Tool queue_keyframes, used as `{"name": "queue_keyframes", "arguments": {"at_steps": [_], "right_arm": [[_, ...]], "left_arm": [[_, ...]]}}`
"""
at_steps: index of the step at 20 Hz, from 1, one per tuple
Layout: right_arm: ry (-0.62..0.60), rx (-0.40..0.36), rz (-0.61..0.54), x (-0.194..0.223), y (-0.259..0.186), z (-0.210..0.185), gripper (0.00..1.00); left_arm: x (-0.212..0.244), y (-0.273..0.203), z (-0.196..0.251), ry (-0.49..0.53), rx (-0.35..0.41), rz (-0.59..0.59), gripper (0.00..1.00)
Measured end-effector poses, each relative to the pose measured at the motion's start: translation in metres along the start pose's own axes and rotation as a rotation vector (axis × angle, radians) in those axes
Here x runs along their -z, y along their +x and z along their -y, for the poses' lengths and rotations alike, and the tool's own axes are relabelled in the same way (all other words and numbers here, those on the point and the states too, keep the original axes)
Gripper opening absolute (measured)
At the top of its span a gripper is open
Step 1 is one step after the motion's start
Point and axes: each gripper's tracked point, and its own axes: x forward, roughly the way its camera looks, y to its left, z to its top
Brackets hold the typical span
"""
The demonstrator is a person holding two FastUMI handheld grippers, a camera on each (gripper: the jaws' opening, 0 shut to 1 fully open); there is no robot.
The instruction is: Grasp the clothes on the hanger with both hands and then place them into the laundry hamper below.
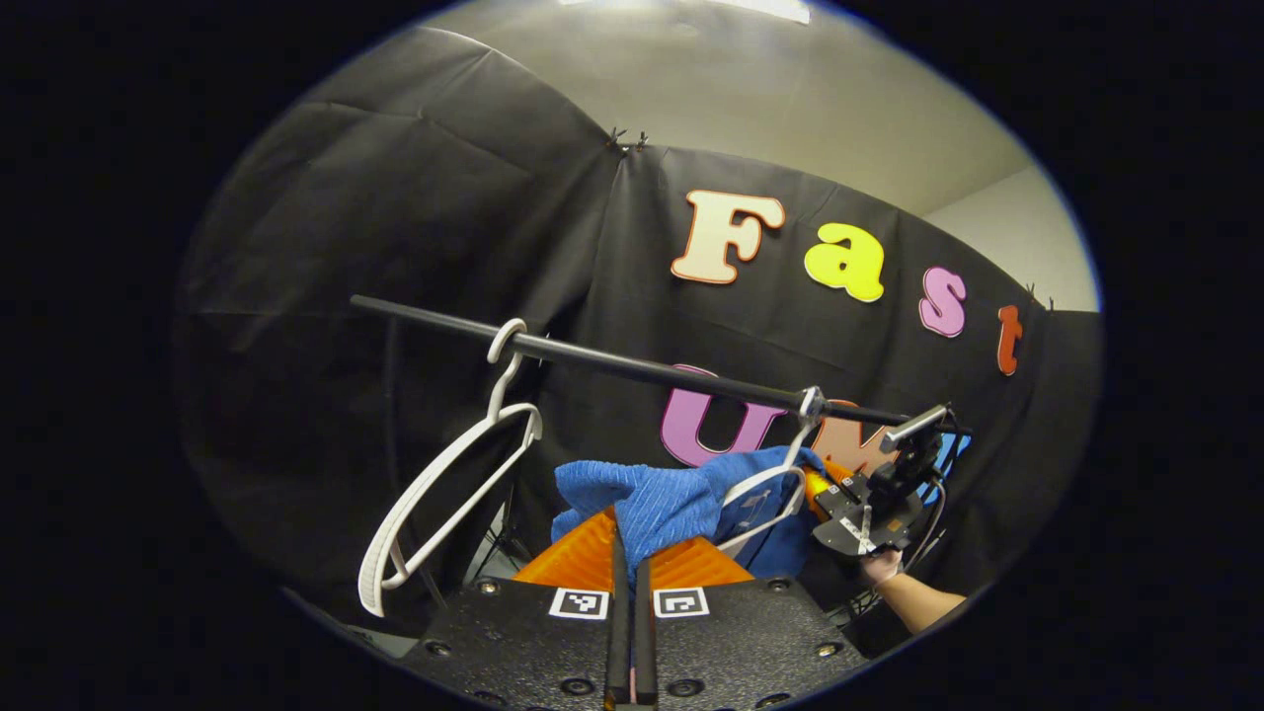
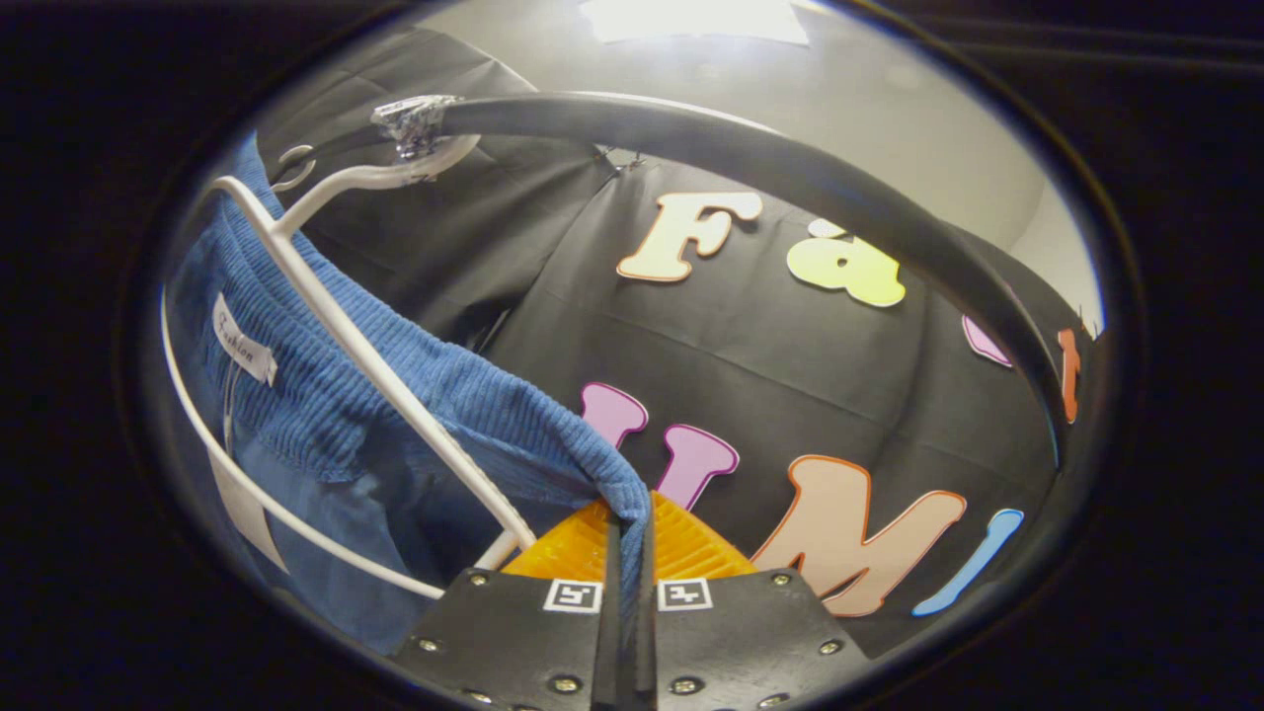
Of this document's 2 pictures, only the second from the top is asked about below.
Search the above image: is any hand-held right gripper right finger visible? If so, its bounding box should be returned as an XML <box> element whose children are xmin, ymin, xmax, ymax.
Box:
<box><xmin>634</xmin><ymin>491</ymin><xmax>872</xmax><ymax>711</ymax></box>

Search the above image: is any white plastic hanger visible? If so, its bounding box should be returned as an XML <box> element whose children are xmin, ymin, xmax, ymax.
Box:
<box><xmin>272</xmin><ymin>145</ymin><xmax>317</xmax><ymax>192</ymax></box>
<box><xmin>161</xmin><ymin>138</ymin><xmax>539</xmax><ymax>600</ymax></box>

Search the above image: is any black backdrop cloth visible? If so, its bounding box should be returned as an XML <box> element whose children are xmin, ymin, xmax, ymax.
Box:
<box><xmin>197</xmin><ymin>25</ymin><xmax>1102</xmax><ymax>658</ymax></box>

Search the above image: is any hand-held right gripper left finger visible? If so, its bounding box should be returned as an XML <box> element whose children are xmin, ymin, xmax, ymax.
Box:
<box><xmin>390</xmin><ymin>497</ymin><xmax>625</xmax><ymax>711</ymax></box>

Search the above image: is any blue shirt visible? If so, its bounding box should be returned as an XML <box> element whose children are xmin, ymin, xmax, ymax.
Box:
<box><xmin>163</xmin><ymin>133</ymin><xmax>653</xmax><ymax>655</ymax></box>

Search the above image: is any clear tape wad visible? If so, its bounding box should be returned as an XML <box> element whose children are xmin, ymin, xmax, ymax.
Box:
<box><xmin>371</xmin><ymin>95</ymin><xmax>463</xmax><ymax>159</ymax></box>

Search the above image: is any black clothes rail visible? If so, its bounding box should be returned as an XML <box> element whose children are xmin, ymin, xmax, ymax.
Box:
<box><xmin>281</xmin><ymin>91</ymin><xmax>1077</xmax><ymax>455</ymax></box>

